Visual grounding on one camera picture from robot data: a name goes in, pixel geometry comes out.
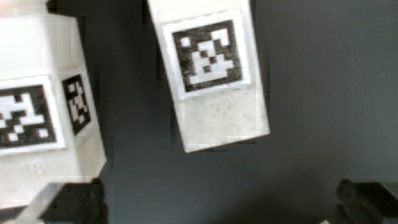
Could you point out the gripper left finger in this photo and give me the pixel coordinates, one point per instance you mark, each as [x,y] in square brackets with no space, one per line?
[79,206]

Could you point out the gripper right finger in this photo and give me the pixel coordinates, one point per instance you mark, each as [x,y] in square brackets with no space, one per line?
[369,204]

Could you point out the white leg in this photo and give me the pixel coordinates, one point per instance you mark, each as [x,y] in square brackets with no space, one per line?
[51,141]
[206,31]

